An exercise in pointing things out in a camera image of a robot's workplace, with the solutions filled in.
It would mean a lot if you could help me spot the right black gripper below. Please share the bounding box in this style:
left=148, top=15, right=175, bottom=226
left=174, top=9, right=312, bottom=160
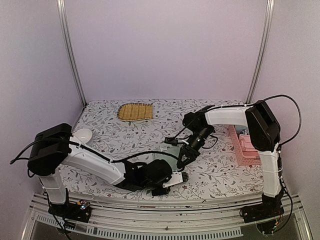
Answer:
left=177, top=126, right=212, bottom=169

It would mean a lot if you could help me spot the light green towel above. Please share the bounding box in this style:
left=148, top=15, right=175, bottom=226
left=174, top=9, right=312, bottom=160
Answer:
left=152, top=146, right=180, bottom=172

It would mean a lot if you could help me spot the pink towel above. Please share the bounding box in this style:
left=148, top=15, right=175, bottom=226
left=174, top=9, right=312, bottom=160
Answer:
left=238, top=134, right=259, bottom=159

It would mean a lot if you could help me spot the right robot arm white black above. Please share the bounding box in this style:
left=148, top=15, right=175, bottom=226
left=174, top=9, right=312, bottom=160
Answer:
left=176, top=100, right=284, bottom=218

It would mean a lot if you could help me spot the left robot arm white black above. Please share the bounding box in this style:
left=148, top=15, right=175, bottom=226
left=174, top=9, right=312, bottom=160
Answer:
left=10, top=123, right=173, bottom=217

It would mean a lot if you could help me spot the pink plastic basket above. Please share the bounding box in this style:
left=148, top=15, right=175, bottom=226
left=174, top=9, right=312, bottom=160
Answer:
left=228, top=125, right=261, bottom=166

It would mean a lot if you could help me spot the blue rolled towel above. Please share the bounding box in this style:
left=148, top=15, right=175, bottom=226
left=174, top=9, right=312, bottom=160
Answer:
left=236, top=128, right=249, bottom=135

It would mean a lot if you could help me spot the woven bamboo tray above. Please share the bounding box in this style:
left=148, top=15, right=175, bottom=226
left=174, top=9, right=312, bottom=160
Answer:
left=117, top=103, right=153, bottom=122

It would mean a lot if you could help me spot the white ceramic bowl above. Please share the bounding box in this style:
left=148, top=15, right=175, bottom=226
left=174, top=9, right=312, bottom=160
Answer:
left=73, top=128, right=93, bottom=145

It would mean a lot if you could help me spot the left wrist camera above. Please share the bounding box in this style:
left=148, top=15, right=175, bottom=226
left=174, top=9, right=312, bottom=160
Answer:
left=162, top=171, right=189, bottom=188

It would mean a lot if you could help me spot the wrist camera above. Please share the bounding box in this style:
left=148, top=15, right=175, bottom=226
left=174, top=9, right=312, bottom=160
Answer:
left=164, top=137, right=186, bottom=147
left=162, top=171, right=189, bottom=188

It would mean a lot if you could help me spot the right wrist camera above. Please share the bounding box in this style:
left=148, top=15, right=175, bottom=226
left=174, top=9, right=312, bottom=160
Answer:
left=164, top=137, right=186, bottom=147

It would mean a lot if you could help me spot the aluminium front rail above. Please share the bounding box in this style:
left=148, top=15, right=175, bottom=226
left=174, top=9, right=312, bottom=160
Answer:
left=21, top=194, right=313, bottom=240

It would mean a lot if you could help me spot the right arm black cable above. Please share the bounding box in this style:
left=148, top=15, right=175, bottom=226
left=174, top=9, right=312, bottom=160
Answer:
left=166, top=94, right=302, bottom=148

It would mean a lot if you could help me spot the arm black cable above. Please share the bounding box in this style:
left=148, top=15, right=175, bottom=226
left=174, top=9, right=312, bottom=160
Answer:
left=9, top=138, right=181, bottom=176
left=166, top=94, right=302, bottom=148

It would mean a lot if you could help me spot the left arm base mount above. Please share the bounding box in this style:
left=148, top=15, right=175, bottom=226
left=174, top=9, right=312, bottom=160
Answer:
left=48, top=199, right=92, bottom=223

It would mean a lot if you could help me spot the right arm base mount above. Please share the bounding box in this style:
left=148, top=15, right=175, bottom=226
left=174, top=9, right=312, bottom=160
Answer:
left=239, top=203, right=285, bottom=223

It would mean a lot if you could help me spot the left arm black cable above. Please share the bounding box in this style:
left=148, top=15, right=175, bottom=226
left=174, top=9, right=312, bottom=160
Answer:
left=9, top=138, right=181, bottom=176

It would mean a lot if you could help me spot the right aluminium frame post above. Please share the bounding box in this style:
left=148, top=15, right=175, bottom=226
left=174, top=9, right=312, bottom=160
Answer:
left=245, top=0, right=275, bottom=104

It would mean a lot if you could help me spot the aluminium frame post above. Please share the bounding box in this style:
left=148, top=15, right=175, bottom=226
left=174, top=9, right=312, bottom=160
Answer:
left=56, top=0, right=88, bottom=107
left=245, top=0, right=275, bottom=104

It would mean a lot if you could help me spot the left aluminium frame post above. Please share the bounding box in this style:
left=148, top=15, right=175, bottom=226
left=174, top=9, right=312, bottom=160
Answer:
left=56, top=0, right=88, bottom=107

